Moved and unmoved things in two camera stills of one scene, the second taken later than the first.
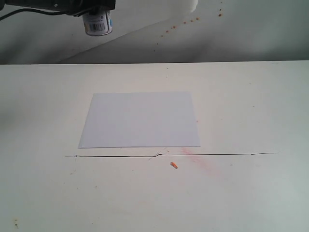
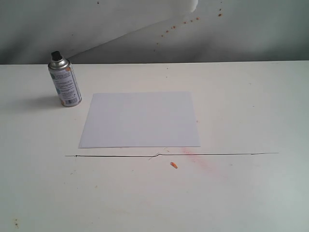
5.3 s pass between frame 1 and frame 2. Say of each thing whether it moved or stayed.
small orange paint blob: stayed
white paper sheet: stayed
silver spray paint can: moved
